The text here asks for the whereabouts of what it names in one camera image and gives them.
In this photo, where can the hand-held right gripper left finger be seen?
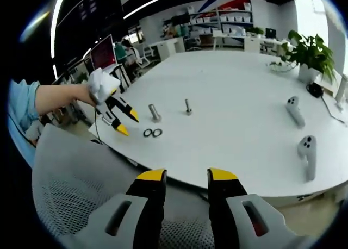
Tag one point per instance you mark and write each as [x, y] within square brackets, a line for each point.
[149, 205]

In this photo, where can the white plant pot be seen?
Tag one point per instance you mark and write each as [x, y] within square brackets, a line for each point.
[307, 73]

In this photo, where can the small black device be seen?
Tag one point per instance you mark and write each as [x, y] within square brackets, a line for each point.
[315, 90]

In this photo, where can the white background desk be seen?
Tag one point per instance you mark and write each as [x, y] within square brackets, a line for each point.
[244, 39]

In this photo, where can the green leafy plant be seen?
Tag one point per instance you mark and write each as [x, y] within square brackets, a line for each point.
[312, 50]

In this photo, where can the grey mesh chair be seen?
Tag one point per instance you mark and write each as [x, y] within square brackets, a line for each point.
[81, 178]

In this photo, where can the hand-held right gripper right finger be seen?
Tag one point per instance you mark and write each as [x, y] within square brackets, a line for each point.
[223, 205]

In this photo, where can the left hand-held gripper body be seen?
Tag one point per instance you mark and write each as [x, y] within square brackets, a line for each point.
[104, 84]

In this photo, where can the white office chair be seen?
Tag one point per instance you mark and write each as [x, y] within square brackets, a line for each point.
[142, 56]

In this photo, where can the shelving with white boxes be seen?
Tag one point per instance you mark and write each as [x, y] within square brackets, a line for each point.
[223, 15]

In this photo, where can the small green plant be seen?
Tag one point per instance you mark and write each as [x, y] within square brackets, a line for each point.
[255, 31]

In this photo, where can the large steel threaded stud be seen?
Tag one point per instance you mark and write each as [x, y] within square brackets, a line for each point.
[154, 113]

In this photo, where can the black washer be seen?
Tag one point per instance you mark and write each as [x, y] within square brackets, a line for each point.
[161, 133]
[145, 133]

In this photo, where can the thin steel threaded stud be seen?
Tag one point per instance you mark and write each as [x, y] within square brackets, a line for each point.
[188, 107]

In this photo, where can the white handheld controller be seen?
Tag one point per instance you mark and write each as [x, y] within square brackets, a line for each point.
[308, 156]
[295, 111]

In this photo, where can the black monitor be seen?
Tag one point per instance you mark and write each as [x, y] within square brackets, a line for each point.
[270, 33]

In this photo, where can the white laptop with red screen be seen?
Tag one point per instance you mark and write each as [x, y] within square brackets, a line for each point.
[103, 53]

